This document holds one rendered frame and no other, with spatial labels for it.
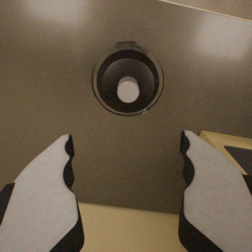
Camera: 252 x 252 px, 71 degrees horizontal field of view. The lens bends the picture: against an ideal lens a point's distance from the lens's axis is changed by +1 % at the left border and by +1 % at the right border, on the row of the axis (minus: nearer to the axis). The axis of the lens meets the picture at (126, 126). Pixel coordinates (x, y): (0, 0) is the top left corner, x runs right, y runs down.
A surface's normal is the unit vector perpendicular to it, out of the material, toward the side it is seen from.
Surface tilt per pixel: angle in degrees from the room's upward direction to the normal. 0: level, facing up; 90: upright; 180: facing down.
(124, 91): 0
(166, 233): 90
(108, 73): 0
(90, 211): 90
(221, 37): 0
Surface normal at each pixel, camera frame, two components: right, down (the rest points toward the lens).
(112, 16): 0.00, 0.46
